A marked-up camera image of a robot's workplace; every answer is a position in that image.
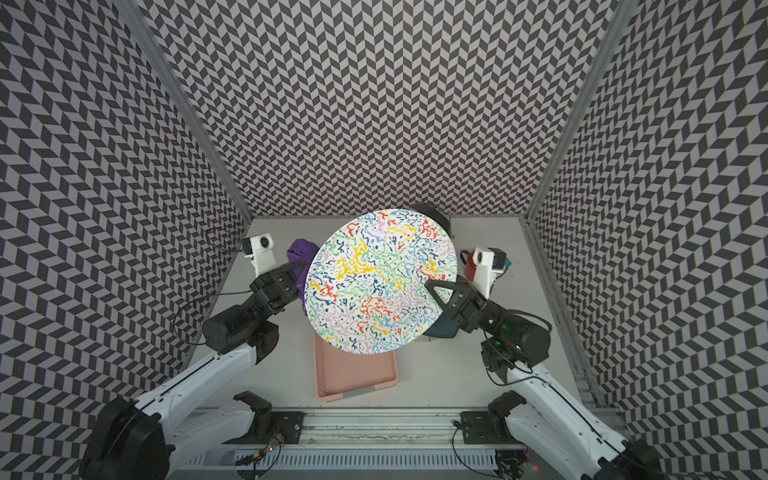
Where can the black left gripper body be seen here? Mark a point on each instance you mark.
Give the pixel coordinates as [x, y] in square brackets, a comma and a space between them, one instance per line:
[288, 282]

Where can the aluminium corner post right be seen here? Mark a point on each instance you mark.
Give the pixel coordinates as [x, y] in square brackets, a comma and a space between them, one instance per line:
[593, 79]

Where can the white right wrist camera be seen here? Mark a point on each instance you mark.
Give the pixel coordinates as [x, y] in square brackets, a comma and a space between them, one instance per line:
[492, 263]

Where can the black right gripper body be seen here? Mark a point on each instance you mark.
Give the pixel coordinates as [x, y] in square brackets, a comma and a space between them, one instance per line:
[462, 305]

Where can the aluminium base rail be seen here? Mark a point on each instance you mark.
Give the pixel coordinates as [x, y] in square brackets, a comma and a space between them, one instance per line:
[315, 440]

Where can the aluminium corner post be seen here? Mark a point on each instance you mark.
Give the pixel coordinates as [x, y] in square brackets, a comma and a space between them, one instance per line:
[593, 79]
[140, 32]

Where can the multicolour squiggle round plate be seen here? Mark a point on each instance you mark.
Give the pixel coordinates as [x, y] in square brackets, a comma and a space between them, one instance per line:
[365, 289]

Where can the teal square plate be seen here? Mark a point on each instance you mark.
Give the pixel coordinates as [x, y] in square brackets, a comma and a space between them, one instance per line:
[443, 328]

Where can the pink perforated plastic tray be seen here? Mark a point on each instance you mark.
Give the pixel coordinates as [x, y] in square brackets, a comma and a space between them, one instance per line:
[341, 374]

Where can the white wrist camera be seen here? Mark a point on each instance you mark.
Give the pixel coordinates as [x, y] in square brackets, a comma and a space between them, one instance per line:
[492, 263]
[258, 250]

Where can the purple microfibre cloth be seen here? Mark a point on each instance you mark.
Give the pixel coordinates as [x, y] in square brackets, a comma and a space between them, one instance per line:
[302, 251]

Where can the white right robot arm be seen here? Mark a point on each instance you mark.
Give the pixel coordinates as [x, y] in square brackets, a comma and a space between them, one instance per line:
[534, 408]

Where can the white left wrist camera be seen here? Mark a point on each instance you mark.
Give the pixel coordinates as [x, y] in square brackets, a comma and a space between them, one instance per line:
[258, 250]

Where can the aluminium corner post left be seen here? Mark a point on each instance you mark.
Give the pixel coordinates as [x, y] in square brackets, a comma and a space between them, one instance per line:
[140, 32]

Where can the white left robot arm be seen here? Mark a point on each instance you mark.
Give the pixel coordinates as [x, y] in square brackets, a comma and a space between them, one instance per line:
[150, 436]

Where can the red mug dark rim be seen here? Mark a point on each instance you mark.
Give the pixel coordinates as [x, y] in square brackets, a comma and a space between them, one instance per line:
[470, 266]

